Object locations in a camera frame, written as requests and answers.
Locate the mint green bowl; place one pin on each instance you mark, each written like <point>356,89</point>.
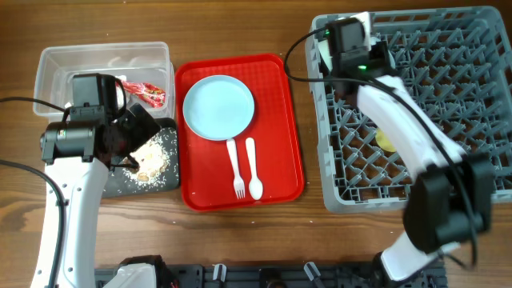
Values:
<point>324,51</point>

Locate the yellow plastic cup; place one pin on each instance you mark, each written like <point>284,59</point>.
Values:
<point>383,142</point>

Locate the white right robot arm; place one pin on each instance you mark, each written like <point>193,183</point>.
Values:
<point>449,202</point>

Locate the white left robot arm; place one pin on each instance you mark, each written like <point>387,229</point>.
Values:
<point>73,193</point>

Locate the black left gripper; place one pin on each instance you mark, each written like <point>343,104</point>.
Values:
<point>142,130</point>

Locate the rice and food scraps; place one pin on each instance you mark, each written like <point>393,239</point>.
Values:
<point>157,162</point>

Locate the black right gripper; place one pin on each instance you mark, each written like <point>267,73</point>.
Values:
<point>380,51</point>

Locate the red snack wrapper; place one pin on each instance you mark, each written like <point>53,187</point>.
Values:
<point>146,92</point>

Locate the grey dishwasher rack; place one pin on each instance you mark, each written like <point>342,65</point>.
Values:
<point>456,65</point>

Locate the red serving tray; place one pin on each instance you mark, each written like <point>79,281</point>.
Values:
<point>206,173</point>

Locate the clear plastic waste bin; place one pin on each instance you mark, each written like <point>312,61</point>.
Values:
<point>134,61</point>

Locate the white napkin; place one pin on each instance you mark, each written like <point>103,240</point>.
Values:
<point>121,94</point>

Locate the black food waste tray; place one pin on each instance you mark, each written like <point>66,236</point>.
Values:
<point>117,184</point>

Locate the light blue plate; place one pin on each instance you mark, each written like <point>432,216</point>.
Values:
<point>218,107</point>

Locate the light blue bowl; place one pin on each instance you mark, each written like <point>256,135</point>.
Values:
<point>374,41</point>

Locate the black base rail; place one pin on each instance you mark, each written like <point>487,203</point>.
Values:
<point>346,275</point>

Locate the white plastic spoon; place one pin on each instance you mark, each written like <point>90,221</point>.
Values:
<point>255,185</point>

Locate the white plastic fork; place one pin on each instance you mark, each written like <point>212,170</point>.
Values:
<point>239,185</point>

